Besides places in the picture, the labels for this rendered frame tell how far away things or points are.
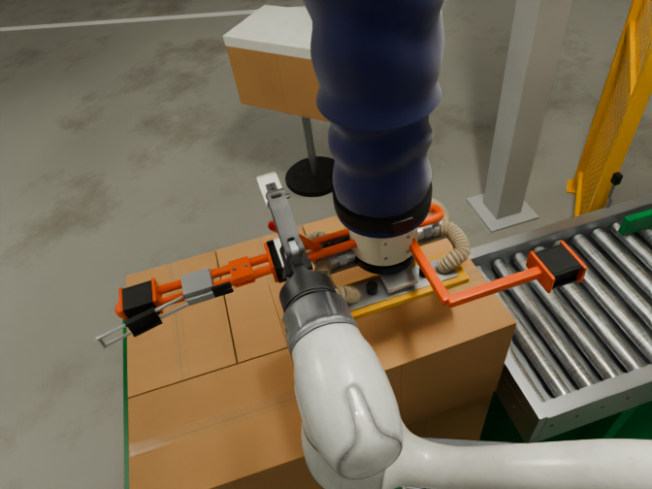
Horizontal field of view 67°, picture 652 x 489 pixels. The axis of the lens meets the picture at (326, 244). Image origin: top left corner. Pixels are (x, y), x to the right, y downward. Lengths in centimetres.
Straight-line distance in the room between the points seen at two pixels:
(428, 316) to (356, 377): 88
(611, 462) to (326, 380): 30
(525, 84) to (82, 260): 264
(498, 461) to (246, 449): 117
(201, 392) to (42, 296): 166
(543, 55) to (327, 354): 210
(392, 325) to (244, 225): 188
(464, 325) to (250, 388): 79
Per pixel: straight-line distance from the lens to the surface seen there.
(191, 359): 194
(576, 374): 188
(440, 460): 70
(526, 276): 115
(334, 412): 54
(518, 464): 66
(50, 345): 304
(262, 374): 183
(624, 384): 185
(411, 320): 141
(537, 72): 253
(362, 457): 54
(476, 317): 143
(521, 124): 265
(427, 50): 88
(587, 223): 227
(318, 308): 61
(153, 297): 119
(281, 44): 265
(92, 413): 269
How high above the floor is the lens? 211
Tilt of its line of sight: 47 degrees down
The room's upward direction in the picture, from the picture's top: 9 degrees counter-clockwise
